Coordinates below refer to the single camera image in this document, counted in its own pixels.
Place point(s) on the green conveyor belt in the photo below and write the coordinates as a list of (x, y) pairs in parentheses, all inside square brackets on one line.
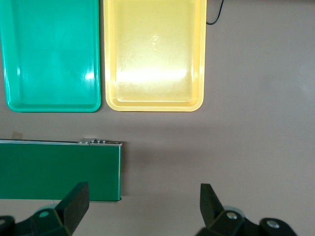
[(49, 169)]

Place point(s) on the yellow plastic tray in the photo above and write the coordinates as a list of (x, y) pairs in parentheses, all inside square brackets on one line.
[(155, 61)]

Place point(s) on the green plastic tray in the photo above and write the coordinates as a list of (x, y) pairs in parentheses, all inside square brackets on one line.
[(49, 54)]

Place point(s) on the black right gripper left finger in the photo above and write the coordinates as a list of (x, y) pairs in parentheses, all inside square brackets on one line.
[(76, 204)]

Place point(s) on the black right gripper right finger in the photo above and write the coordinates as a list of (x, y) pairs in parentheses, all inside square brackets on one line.
[(211, 209)]

